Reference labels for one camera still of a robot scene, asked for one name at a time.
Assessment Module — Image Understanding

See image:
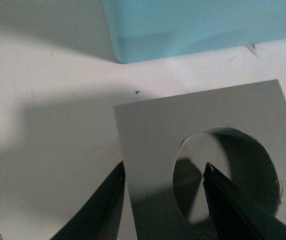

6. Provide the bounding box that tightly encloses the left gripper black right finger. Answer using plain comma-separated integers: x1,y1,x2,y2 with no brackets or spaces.
203,162,286,240

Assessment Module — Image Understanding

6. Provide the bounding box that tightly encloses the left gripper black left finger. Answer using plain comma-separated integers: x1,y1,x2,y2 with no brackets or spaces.
52,162,125,240

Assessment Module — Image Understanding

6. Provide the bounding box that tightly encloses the gray block with hole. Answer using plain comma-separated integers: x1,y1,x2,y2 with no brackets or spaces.
115,79,286,240

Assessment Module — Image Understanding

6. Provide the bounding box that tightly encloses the blue plastic box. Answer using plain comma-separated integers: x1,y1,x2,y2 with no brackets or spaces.
103,0,286,64

